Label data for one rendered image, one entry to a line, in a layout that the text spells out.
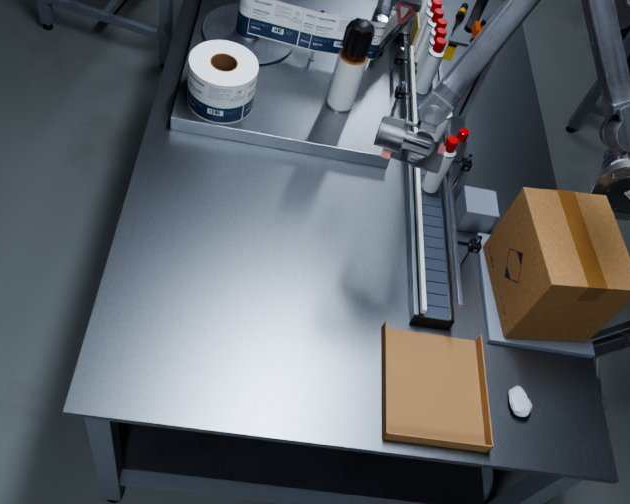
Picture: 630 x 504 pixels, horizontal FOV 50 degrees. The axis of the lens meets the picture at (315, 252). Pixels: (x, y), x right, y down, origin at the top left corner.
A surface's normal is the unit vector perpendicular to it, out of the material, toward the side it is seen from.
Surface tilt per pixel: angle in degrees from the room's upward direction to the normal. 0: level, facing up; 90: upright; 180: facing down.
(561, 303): 90
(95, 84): 0
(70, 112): 0
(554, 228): 0
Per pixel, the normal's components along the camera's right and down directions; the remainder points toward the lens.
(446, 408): 0.19, -0.57
